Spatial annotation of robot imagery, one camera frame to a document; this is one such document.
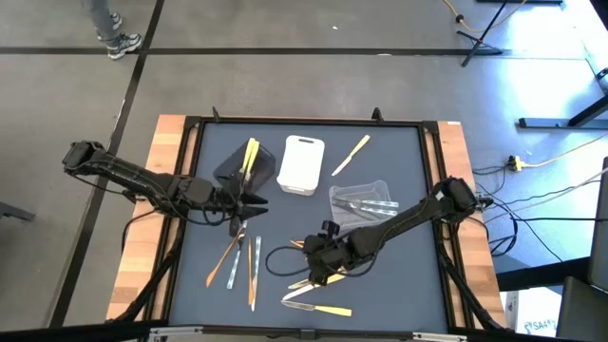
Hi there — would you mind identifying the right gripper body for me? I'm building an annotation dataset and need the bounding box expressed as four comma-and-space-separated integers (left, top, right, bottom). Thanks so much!
303, 235, 362, 286

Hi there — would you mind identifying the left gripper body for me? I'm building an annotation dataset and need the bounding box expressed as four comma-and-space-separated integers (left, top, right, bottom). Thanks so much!
178, 178, 241, 222

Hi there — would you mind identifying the smoky dark plastic bin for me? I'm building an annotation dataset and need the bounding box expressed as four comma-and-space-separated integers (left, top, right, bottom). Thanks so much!
212, 140, 277, 194

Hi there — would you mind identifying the wooden utensil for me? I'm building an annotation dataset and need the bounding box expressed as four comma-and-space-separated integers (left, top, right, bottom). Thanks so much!
205, 226, 248, 290

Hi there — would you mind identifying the green-patterned handle fork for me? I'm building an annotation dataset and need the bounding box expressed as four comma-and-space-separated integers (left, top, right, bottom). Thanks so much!
226, 220, 248, 290

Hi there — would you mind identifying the green-patterned handle utensil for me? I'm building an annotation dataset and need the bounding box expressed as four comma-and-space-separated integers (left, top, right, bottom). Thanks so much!
332, 197, 400, 209
333, 202, 399, 218

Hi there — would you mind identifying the blue-grey table mat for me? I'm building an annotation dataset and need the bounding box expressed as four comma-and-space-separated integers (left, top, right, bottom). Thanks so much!
169, 122, 450, 333

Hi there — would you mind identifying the white plastic bin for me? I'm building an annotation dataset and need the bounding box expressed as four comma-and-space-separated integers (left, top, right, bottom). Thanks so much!
275, 134, 327, 197

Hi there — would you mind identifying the clear plastic bin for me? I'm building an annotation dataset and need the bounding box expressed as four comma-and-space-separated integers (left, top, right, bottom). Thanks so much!
328, 179, 394, 232

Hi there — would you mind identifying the wooden table side board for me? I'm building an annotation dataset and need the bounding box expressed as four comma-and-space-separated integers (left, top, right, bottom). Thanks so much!
436, 121, 507, 329
106, 113, 187, 322

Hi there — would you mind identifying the black floor stand foot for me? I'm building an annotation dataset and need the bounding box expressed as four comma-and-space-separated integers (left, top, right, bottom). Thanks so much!
0, 200, 37, 222

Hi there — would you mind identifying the person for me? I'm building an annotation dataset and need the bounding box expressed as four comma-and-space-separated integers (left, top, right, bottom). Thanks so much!
78, 0, 143, 62

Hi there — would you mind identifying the white cardboard box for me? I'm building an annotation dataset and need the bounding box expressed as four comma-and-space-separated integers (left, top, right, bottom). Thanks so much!
503, 288, 561, 339

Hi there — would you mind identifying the black desk foot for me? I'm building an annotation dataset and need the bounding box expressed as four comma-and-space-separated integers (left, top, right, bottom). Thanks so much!
517, 92, 608, 130
495, 256, 593, 293

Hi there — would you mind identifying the black tripod stand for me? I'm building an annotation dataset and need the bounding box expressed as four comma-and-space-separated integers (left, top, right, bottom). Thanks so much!
455, 0, 505, 68

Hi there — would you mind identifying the grey computer desk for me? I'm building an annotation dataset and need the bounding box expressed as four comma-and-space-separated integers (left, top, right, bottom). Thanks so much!
587, 156, 608, 292

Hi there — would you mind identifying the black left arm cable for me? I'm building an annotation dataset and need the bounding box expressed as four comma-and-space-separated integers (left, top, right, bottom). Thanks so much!
187, 208, 237, 228

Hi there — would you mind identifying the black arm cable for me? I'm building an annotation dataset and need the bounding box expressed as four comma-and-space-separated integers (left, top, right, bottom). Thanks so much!
263, 244, 313, 278
187, 208, 237, 228

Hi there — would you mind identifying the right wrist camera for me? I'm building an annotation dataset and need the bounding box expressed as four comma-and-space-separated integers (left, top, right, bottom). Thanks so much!
320, 218, 341, 238

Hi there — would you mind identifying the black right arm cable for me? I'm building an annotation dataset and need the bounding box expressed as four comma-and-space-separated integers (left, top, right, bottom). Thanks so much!
263, 244, 313, 278

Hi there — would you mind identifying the black table frame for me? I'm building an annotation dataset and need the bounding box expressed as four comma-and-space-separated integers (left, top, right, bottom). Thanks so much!
144, 106, 471, 333

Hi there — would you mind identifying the black diagonal frame strut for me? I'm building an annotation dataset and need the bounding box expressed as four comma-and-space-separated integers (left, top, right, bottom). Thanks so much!
113, 227, 184, 324
436, 227, 505, 332

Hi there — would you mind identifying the silver aluminium camera bar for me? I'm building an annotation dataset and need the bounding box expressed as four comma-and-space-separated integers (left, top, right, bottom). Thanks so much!
149, 325, 469, 342

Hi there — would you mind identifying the black floor cable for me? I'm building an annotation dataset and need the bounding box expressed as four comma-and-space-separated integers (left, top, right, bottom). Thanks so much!
493, 216, 608, 224
472, 163, 566, 265

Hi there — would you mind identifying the yellow extension cable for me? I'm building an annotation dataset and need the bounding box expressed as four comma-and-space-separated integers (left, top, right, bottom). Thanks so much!
522, 131, 608, 170

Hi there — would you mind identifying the grey floor cable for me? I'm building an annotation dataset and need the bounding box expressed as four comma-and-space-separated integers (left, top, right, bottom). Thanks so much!
482, 166, 608, 224

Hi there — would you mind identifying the yellow hanging cable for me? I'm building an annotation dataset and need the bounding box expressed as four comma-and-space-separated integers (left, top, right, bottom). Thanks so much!
441, 0, 529, 34

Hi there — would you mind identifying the grey desk frame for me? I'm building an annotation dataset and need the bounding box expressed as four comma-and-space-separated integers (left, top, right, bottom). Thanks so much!
581, 37, 608, 96

